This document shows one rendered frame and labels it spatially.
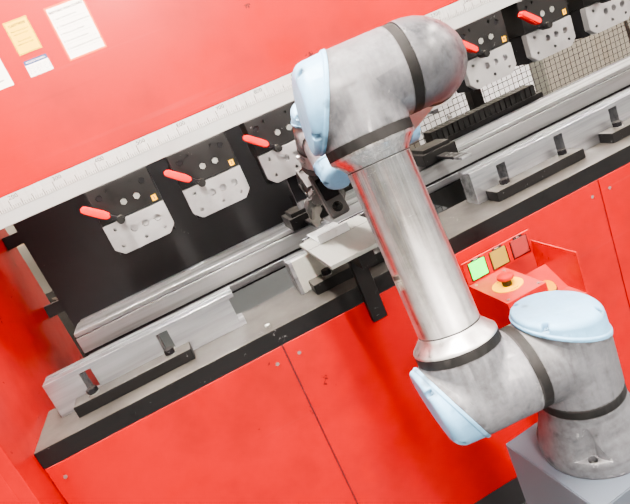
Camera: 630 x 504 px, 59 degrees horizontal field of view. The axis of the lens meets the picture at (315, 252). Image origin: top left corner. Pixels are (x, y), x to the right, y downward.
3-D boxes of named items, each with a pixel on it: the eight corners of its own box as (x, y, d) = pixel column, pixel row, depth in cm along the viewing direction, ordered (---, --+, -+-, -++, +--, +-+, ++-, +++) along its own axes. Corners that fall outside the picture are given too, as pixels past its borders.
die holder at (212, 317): (62, 418, 137) (41, 386, 134) (65, 406, 143) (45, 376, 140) (247, 323, 146) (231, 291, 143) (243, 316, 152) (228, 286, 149)
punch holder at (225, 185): (196, 220, 136) (165, 157, 131) (193, 216, 144) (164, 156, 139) (252, 194, 138) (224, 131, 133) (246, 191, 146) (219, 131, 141)
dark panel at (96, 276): (80, 336, 186) (8, 217, 173) (80, 334, 188) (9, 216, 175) (374, 193, 206) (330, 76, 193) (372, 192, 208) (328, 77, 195)
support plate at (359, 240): (331, 270, 123) (330, 266, 122) (300, 247, 147) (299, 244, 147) (402, 234, 126) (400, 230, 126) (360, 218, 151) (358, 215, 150)
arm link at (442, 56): (475, -32, 67) (397, 102, 116) (392, 4, 66) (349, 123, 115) (517, 56, 66) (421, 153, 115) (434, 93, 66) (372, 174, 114)
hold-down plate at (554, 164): (499, 202, 154) (496, 192, 153) (488, 200, 159) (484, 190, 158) (586, 157, 159) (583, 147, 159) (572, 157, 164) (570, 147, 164)
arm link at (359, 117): (567, 420, 70) (396, 5, 65) (460, 472, 69) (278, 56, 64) (523, 390, 82) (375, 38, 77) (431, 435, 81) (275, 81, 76)
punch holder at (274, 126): (271, 186, 139) (243, 123, 134) (264, 183, 147) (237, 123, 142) (324, 161, 142) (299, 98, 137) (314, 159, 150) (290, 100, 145)
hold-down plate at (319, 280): (317, 295, 144) (313, 285, 143) (311, 290, 149) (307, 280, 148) (417, 244, 149) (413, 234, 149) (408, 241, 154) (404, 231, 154)
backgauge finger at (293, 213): (308, 240, 152) (301, 224, 151) (285, 226, 177) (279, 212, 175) (346, 221, 155) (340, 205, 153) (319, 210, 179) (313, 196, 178)
